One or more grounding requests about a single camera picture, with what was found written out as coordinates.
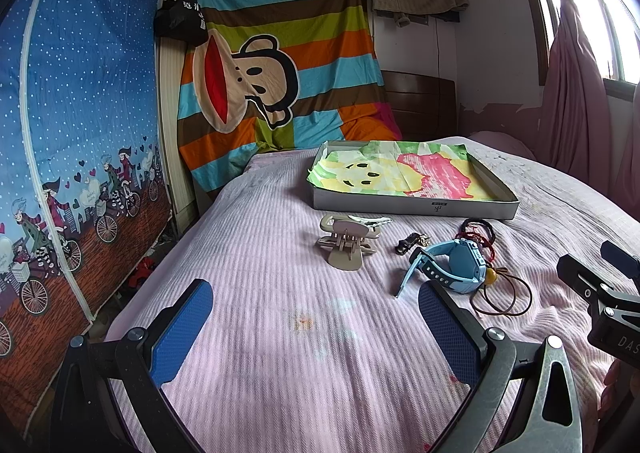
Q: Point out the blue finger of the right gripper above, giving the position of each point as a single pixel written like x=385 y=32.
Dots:
x=620 y=260
x=585 y=283

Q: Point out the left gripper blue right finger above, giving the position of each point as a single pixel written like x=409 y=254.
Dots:
x=545 y=415

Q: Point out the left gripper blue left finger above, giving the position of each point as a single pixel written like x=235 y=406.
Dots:
x=86 y=416

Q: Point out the brown hair tie yellow bead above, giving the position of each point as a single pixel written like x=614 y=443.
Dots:
x=503 y=294

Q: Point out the light blue smart watch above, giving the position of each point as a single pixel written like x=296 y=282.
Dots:
x=458 y=265

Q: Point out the black hair clip with charm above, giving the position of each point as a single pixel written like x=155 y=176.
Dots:
x=412 y=240

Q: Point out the silver alligator hair clip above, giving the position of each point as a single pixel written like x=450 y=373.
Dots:
x=370 y=222

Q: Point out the beige hair claw clip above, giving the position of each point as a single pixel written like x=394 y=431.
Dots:
x=346 y=241

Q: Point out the person's right hand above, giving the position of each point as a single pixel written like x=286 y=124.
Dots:
x=608 y=395

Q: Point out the grey tray box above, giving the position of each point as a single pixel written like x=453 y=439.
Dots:
x=503 y=208

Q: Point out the pink curtain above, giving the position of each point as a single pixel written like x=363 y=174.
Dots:
x=575 y=134

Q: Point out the pink pillow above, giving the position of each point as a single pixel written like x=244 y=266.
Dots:
x=503 y=142

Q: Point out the colourful painted paper liner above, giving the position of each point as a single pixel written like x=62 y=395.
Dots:
x=426 y=170

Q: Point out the pink striped bed cover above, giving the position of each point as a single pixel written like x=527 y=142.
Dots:
x=297 y=356

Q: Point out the dark wooden headboard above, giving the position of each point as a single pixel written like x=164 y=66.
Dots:
x=425 y=108

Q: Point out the window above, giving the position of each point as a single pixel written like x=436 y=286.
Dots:
x=611 y=27

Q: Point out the striped monkey cartoon sheet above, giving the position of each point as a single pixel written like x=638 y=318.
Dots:
x=278 y=75

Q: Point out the black hanging bag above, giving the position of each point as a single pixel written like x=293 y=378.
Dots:
x=181 y=20

